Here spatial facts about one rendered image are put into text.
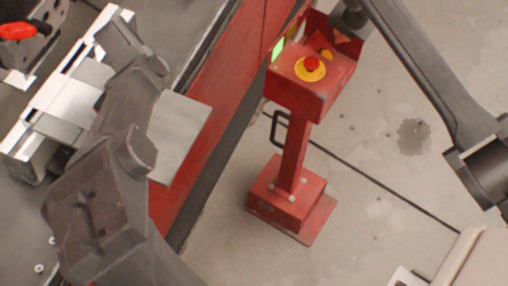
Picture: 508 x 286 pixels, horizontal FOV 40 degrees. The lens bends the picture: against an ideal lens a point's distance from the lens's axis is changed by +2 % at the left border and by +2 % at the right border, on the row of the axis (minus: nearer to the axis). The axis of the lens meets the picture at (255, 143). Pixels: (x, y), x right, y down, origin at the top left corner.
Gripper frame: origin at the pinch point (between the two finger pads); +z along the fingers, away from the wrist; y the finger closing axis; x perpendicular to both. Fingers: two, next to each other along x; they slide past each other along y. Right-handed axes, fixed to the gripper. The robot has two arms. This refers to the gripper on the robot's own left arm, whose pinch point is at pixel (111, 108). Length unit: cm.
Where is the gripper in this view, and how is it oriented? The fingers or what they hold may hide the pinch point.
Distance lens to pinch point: 126.0
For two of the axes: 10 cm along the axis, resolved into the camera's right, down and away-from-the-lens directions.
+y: -4.0, 7.7, -4.9
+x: 7.6, 5.8, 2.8
